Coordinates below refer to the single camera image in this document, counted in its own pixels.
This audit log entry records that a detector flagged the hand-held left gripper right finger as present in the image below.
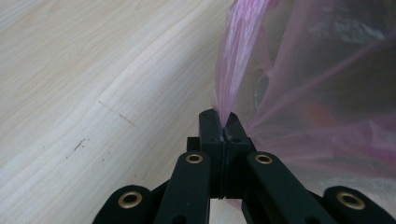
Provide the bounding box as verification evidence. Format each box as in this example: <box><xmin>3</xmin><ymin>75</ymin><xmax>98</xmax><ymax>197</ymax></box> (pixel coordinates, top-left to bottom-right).
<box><xmin>223</xmin><ymin>111</ymin><xmax>257</xmax><ymax>200</ymax></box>

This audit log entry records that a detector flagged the pink plastic bag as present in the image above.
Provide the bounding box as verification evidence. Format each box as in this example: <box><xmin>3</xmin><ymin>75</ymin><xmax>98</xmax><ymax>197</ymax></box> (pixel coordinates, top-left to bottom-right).
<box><xmin>211</xmin><ymin>0</ymin><xmax>396</xmax><ymax>210</ymax></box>

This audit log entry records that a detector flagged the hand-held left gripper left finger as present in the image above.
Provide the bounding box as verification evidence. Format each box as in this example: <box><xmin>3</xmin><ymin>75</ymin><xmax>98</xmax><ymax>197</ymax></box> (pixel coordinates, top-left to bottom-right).
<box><xmin>186</xmin><ymin>108</ymin><xmax>226</xmax><ymax>200</ymax></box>

